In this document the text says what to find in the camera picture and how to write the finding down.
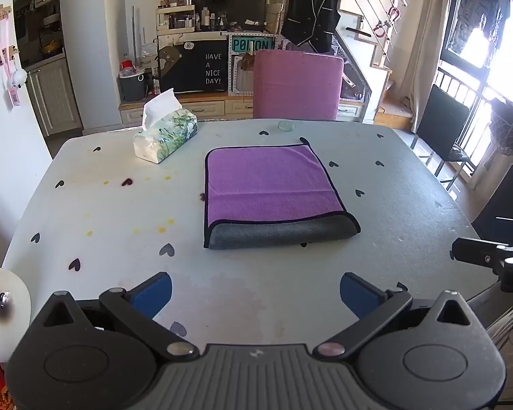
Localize dark hanging clothes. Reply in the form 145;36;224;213
449;0;513;58

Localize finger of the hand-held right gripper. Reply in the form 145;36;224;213
450;236;513;271

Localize green lettered sign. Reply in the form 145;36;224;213
228;34;275;54

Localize pink chair back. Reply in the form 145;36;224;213
252;50;345;121

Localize white shelf rack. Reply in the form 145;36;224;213
156;4;196;33

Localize pink wall hanger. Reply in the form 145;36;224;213
0;5;29;107

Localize wooden staircase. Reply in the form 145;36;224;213
337;9;416;129

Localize black printed banner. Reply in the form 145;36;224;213
158;40;228;93

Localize white round plush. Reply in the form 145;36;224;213
0;262;31;362

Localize beige curtain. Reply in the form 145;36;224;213
399;0;454;107

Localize hanging mesh net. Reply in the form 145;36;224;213
483;99;513;167

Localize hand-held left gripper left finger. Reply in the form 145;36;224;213
38;272;200;358

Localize black jacket with white trim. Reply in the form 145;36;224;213
281;0;342;52

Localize purple and grey towel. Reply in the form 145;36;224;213
203;137;362;250

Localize wooden drawer cabinet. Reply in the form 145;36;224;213
119;96;255;125

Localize leaf-print tissue box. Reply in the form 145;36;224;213
132;88;198;164

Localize black chair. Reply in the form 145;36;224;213
471;163;513;242
410;84;472;191

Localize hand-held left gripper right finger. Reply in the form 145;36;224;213
312;272;476;358

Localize grey bucket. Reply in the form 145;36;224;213
119;68;149;103

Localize white kitchen cabinet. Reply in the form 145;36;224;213
26;57;84;137

